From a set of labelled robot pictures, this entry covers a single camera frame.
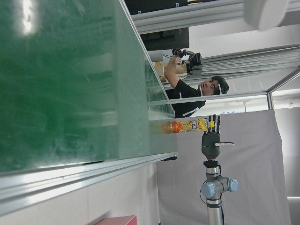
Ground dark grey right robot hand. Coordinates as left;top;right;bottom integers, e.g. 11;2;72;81
201;114;235;162

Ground yellow iced tea bottle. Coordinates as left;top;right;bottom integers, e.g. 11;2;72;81
149;118;215;135

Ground pink plastic basket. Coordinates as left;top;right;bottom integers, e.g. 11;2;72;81
89;214;138;225

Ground grey backdrop curtain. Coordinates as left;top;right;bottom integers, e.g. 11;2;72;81
156;109;293;225

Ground person in black shirt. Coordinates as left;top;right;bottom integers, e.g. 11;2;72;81
164;55;230;119

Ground black teleoperation glove device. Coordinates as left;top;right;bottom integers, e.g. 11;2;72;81
172;48;203;77

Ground light wooden box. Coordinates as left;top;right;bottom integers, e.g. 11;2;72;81
153;60;188;83

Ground grey vertical blinds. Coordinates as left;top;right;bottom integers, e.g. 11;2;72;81
201;46;300;79

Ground black computer monitor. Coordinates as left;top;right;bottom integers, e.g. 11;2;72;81
140;27;190;51

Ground aluminium table edge rail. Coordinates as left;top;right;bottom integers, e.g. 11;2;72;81
0;152;179;216

